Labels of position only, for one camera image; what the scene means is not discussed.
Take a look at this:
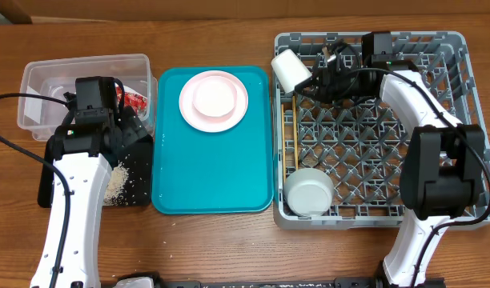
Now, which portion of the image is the cream cup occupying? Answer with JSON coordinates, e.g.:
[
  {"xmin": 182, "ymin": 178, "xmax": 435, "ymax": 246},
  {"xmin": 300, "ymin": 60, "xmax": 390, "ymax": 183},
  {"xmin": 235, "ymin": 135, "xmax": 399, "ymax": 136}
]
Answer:
[{"xmin": 271, "ymin": 49, "xmax": 311, "ymax": 94}]

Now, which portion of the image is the red snack wrapper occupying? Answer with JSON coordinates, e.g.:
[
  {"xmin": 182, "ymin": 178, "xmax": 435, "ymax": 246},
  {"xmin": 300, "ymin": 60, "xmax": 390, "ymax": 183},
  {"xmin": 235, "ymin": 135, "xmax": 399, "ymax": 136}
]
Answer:
[{"xmin": 124, "ymin": 86, "xmax": 148, "ymax": 118}]

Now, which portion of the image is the pink plate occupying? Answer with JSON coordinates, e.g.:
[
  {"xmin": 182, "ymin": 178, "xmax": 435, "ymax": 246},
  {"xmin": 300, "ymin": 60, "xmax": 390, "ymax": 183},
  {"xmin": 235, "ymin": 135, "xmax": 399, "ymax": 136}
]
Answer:
[{"xmin": 179, "ymin": 70, "xmax": 248, "ymax": 133}]

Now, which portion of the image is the pink bowl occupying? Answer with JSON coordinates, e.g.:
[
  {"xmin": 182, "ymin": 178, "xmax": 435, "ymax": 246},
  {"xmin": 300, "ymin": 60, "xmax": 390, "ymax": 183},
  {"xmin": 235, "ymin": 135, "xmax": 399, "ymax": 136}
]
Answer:
[{"xmin": 193, "ymin": 76, "xmax": 237, "ymax": 118}]

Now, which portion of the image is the grey bowl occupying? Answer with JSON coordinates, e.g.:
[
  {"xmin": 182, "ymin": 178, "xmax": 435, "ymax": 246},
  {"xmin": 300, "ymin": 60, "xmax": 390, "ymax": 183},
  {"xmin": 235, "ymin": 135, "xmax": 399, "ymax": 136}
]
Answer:
[{"xmin": 283, "ymin": 168, "xmax": 334, "ymax": 217}]

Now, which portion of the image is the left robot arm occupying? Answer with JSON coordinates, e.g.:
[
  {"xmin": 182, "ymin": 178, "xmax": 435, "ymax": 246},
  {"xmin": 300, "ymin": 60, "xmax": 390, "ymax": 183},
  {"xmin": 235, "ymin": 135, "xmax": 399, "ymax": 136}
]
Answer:
[{"xmin": 30, "ymin": 106, "xmax": 153, "ymax": 287}]

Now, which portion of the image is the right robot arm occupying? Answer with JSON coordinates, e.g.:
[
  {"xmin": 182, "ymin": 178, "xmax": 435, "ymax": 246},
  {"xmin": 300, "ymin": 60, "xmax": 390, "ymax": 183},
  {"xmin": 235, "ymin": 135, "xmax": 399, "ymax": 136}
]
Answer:
[{"xmin": 292, "ymin": 31, "xmax": 490, "ymax": 287}]

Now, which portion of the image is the black plastic tray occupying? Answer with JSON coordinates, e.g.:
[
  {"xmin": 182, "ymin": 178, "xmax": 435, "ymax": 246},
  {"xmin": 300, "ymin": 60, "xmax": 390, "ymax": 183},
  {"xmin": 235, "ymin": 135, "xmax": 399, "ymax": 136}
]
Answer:
[{"xmin": 37, "ymin": 135, "xmax": 154, "ymax": 208}]

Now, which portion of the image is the grey plastic dish rack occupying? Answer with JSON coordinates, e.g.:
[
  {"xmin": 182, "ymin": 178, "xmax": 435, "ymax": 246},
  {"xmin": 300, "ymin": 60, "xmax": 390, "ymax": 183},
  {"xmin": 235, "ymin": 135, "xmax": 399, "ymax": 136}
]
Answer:
[{"xmin": 272, "ymin": 31, "xmax": 484, "ymax": 230}]

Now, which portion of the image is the clear plastic bin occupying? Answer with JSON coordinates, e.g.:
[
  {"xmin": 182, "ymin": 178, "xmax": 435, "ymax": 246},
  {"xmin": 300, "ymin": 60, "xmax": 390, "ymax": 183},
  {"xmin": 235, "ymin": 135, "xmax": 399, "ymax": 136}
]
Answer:
[{"xmin": 17, "ymin": 54, "xmax": 158, "ymax": 142}]

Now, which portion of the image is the teal plastic tray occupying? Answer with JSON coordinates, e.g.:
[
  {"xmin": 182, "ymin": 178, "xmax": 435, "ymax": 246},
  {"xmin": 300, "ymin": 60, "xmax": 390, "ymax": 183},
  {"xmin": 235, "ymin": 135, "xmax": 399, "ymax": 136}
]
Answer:
[{"xmin": 151, "ymin": 66, "xmax": 275, "ymax": 214}]

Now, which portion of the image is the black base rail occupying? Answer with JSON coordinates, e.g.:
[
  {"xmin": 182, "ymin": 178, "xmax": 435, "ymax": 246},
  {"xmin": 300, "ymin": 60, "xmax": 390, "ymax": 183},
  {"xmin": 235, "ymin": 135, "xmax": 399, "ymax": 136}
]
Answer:
[{"xmin": 112, "ymin": 271, "xmax": 446, "ymax": 288}]

